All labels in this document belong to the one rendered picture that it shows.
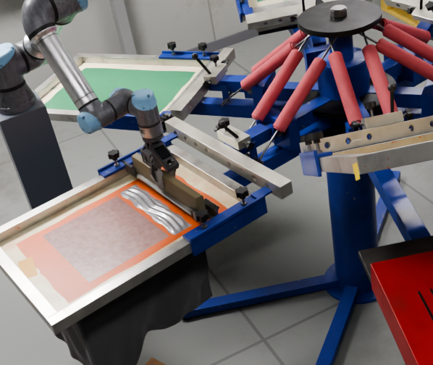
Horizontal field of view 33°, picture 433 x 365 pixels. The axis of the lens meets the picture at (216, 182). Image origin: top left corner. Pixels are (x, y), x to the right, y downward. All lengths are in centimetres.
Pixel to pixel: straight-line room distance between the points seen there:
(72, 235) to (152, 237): 29
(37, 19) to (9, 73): 43
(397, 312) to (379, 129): 75
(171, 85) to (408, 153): 193
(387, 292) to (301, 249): 189
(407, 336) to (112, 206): 123
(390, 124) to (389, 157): 91
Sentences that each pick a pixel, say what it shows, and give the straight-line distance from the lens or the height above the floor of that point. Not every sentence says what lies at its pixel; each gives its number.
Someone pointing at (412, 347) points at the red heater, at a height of 110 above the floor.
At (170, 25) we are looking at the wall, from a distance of 574.
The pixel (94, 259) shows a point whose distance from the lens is 235.
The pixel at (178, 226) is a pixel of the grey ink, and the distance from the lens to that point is 238.
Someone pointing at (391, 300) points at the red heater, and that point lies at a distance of 182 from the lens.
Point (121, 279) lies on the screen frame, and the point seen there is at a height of 99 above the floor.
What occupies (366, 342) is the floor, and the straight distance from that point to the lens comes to 323.
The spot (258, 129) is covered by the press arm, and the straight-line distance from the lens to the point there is 265.
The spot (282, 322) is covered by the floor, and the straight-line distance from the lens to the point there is 334.
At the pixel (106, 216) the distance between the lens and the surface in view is 253.
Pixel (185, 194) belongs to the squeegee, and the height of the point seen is 105.
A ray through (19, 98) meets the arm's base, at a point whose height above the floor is 125.
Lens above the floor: 237
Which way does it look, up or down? 34 degrees down
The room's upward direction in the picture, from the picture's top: 11 degrees counter-clockwise
